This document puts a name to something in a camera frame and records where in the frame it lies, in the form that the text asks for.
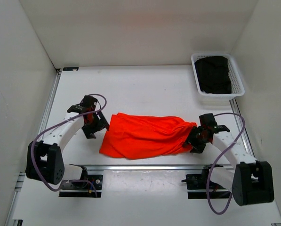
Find orange shorts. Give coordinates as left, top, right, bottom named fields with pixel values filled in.
left=99, top=113, right=197, bottom=160

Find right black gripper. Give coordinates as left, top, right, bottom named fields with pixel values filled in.
left=182, top=125, right=209, bottom=154

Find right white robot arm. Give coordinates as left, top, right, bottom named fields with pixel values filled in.
left=182, top=113, right=274, bottom=206

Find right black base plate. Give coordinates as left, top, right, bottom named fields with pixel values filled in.
left=182, top=164, right=233, bottom=200

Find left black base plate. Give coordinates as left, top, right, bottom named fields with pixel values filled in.
left=59, top=171, right=103, bottom=198

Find black folded shorts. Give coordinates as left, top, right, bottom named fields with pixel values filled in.
left=194, top=56, right=232, bottom=94

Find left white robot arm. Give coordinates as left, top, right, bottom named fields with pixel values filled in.
left=25, top=94, right=110, bottom=192

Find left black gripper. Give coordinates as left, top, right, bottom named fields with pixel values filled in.
left=81, top=109, right=110, bottom=139

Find white plastic basket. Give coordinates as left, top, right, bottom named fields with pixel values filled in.
left=191, top=53, right=245, bottom=101

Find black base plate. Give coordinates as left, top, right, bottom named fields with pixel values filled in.
left=59, top=171, right=103, bottom=198
left=182, top=164, right=233, bottom=200

